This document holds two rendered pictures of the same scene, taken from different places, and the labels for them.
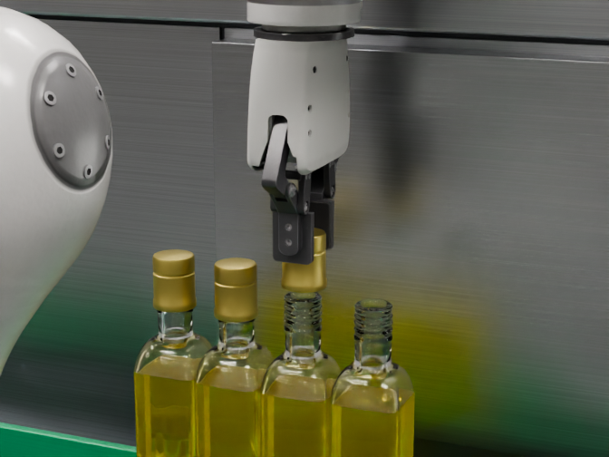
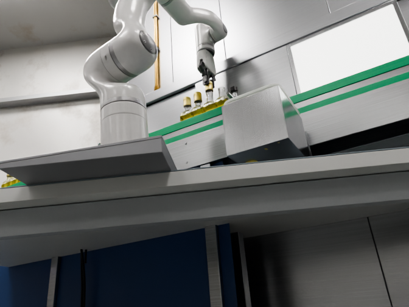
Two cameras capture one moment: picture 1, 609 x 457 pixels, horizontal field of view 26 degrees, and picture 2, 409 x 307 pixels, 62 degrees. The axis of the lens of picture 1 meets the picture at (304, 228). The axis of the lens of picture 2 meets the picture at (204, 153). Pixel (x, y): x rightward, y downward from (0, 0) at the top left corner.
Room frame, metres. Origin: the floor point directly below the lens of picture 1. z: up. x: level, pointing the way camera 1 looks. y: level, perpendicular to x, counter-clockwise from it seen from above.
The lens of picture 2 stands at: (-0.23, -0.10, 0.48)
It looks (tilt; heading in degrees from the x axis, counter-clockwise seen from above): 24 degrees up; 6
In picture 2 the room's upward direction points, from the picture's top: 5 degrees counter-clockwise
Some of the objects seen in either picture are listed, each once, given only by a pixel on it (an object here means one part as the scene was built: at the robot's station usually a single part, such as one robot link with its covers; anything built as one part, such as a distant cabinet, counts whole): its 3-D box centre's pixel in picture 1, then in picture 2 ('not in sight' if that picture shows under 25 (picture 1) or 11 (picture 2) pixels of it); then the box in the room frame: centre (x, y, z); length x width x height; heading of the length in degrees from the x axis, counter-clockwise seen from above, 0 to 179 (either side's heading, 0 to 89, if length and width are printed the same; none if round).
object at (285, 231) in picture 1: (287, 223); (204, 76); (0.95, 0.01, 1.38); 0.03 x 0.03 x 0.07; 68
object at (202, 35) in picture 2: not in sight; (205, 38); (0.98, 0.00, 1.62); 0.09 x 0.08 x 0.13; 64
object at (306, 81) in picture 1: (304, 92); (206, 63); (0.98, 0.00, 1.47); 0.10 x 0.07 x 0.11; 158
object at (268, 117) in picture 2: not in sight; (270, 139); (0.69, -0.19, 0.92); 0.27 x 0.17 x 0.15; 158
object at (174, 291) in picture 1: (174, 280); (187, 102); (1.03, 0.11, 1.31); 0.04 x 0.04 x 0.04
